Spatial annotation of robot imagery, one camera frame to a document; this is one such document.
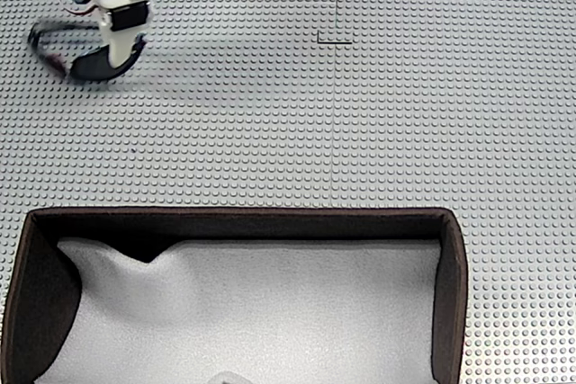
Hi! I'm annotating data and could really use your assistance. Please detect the white foam sheet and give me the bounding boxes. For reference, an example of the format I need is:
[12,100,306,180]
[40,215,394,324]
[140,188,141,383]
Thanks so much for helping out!
[34,237,442,384]

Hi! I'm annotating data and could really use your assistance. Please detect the thin red camera cable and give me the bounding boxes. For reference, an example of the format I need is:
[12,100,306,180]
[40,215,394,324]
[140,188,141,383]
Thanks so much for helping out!
[61,0,101,17]

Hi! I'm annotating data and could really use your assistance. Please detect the black sunglasses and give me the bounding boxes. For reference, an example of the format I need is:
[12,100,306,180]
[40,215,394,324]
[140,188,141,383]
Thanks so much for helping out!
[27,18,148,83]

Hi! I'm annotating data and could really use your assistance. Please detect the large gray studded baseplate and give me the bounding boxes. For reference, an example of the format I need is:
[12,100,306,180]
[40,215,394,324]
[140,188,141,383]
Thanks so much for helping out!
[0,0,339,308]

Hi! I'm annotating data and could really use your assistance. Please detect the dark brown felt bin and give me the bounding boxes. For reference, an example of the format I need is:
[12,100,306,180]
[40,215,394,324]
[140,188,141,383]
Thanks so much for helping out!
[0,206,470,384]

